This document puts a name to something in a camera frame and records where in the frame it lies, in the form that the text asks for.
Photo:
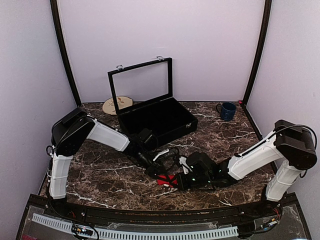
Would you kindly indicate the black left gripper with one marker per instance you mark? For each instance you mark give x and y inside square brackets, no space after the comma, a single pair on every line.
[155,168]

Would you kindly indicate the floral ceramic plate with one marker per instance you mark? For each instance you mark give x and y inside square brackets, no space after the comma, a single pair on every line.
[108,106]

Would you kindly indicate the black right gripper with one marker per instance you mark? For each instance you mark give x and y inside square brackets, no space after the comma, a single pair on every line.
[183,184]

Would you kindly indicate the black right frame post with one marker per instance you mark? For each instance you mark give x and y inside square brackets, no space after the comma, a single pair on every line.
[258,52]

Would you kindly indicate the white slotted cable duct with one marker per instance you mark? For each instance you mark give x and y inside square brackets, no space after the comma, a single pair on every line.
[122,231]

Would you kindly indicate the red and white sock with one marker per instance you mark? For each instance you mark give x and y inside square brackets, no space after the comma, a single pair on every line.
[170,181]

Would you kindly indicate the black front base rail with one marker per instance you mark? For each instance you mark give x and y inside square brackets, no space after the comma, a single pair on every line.
[90,214]

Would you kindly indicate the black frame post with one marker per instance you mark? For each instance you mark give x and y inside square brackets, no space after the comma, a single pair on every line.
[63,51]
[258,52]

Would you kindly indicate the black left frame post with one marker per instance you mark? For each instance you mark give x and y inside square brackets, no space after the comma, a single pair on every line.
[63,51]

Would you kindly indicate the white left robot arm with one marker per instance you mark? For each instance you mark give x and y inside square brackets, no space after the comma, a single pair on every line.
[68,135]

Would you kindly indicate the black compartment display box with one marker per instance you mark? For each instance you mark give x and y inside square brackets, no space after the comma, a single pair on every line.
[150,86]

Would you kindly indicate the blue enamel mug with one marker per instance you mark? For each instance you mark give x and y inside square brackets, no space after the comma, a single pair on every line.
[226,111]

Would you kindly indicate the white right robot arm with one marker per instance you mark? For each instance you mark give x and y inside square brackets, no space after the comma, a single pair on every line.
[294,144]

